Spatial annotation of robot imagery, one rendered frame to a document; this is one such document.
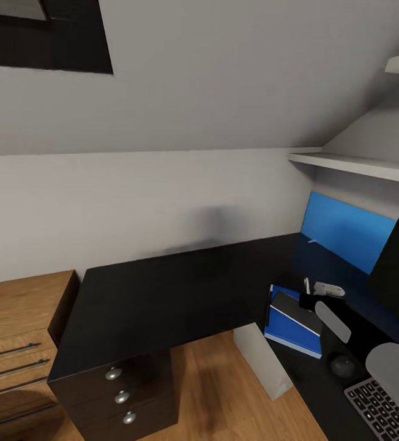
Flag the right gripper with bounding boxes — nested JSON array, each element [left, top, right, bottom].
[[299, 292, 324, 312]]

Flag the keyboard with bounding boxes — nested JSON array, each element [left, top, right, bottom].
[[344, 377, 399, 441]]

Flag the mouse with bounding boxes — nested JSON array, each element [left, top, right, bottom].
[[329, 355, 355, 378]]

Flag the folder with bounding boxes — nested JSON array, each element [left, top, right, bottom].
[[263, 284, 322, 359]]

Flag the notebook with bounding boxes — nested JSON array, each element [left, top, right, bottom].
[[270, 290, 324, 336]]

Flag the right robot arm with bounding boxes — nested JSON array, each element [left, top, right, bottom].
[[299, 282, 399, 407]]

